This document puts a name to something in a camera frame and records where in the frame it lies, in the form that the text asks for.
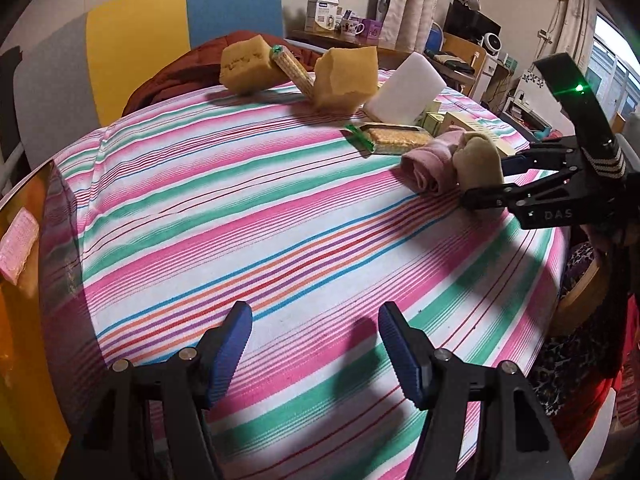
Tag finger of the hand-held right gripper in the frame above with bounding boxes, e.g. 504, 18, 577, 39
460, 172, 581, 213
501, 141, 583, 177

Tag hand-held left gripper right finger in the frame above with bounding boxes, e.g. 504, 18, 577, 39
377, 302, 576, 480

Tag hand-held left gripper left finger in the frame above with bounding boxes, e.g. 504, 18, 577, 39
55, 301, 253, 480

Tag beige sock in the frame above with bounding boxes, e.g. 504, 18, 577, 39
452, 132, 506, 197

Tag beige printed carton box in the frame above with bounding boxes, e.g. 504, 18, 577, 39
442, 111, 517, 157

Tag pink sock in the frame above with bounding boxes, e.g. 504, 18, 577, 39
401, 130, 468, 193

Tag clear biscuit packet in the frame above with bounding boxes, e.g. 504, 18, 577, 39
342, 124, 433, 156

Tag white sponge block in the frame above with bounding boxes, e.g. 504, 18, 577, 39
364, 51, 447, 126

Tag yellow sponge block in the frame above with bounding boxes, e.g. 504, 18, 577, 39
220, 36, 288, 96
314, 46, 379, 112

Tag amber plastic tray container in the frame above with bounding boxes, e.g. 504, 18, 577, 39
0, 160, 71, 480

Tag large side window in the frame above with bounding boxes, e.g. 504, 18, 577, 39
585, 15, 640, 116

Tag white box flower stickers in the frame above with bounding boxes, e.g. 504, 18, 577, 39
510, 71, 548, 111

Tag wooden cabinet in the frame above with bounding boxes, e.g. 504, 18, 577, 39
442, 32, 488, 93

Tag striped bed sheet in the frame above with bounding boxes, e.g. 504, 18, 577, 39
40, 67, 571, 480

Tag black monitor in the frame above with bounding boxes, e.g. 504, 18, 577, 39
444, 2, 502, 41

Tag blue chair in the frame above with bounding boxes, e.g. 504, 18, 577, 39
425, 22, 446, 53

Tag leopard print cloth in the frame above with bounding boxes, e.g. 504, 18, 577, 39
530, 240, 618, 416

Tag beige patterned curtain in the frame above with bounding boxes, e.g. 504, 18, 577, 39
380, 0, 448, 53

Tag wooden desk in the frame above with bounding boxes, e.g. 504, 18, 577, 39
287, 30, 416, 61

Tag wrapped biscuit packet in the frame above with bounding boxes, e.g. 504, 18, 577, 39
270, 46, 317, 106

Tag white carton box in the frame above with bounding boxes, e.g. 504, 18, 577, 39
302, 0, 343, 33

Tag red-brown padded jacket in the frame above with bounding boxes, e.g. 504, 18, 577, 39
122, 31, 321, 116

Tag grey yellow blue headboard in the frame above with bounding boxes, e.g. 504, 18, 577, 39
12, 0, 286, 171

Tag grey bed rail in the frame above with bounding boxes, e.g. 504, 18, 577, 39
286, 35, 327, 55

